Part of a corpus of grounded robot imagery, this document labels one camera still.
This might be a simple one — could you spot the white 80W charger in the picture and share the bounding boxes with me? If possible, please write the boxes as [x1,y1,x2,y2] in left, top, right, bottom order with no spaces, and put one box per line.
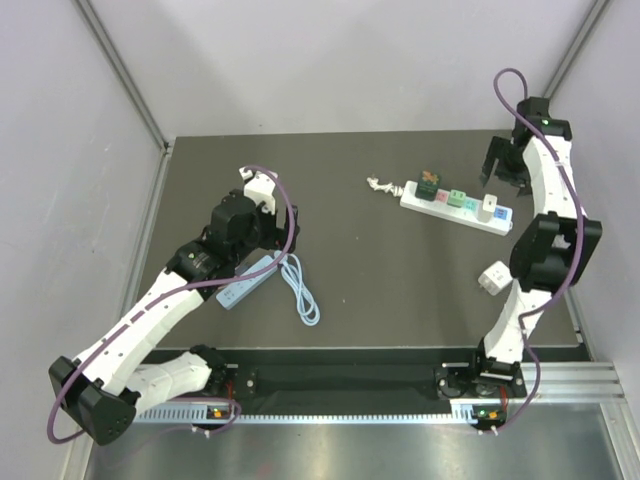
[477,194,497,223]

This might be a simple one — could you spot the light green plug adapter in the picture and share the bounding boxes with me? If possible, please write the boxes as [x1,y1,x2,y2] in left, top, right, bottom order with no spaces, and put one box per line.
[447,189,466,208]

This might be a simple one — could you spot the dark green charger cube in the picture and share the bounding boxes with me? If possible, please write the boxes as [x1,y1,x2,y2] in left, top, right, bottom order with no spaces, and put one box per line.
[415,170,442,201]

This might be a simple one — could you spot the white cube socket adapter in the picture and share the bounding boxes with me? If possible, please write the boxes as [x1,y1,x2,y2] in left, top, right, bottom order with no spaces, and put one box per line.
[478,260,513,296]

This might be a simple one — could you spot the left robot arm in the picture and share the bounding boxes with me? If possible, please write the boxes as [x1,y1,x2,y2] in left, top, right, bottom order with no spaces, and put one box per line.
[46,180,299,445]

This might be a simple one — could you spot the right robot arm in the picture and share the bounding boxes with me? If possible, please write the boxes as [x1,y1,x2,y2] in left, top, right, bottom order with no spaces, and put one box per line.
[466,97,603,396]

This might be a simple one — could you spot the white multicolour power strip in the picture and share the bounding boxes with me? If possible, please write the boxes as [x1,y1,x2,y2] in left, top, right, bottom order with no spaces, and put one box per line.
[400,181,513,236]

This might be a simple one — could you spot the blue power strip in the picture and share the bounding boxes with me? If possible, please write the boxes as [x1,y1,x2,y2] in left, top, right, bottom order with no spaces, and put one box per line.
[215,255,277,310]

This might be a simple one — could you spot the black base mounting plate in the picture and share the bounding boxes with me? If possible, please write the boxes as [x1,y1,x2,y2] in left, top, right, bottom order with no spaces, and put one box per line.
[144,347,531,416]

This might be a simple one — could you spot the light blue coiled cable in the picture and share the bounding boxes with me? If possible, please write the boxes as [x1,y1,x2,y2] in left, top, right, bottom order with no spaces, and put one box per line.
[273,249,321,329]

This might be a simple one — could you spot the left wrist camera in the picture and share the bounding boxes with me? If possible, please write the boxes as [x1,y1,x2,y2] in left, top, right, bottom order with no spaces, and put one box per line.
[239,167,276,215]

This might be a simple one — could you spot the white knotted cord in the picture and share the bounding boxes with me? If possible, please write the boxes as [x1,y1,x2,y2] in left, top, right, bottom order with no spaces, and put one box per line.
[366,174,404,197]

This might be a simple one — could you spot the slotted cable duct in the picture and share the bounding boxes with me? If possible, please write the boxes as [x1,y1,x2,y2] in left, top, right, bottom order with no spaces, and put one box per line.
[134,402,500,426]

